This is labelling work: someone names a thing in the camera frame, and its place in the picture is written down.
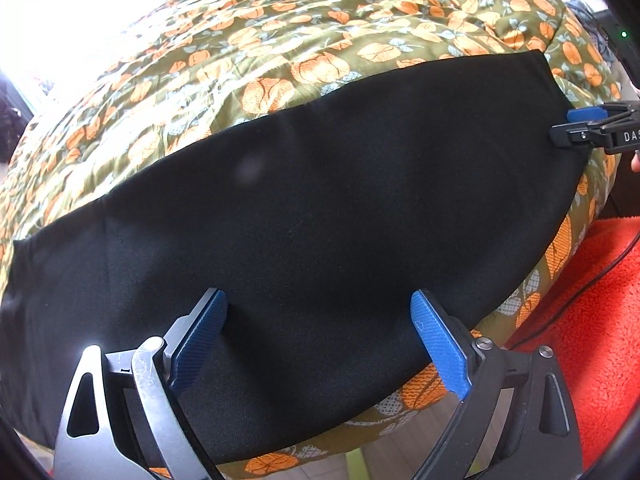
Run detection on person's right hand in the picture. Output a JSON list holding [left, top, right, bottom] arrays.
[[630, 151, 640, 174]]

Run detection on black pants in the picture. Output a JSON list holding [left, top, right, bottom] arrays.
[[1, 51, 590, 464]]

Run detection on black bag by window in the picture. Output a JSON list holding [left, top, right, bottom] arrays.
[[0, 74, 34, 164]]

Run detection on red fleece garment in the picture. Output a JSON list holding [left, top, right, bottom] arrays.
[[506, 217, 639, 468]]

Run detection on black cable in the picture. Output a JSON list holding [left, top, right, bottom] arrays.
[[506, 234, 640, 351]]

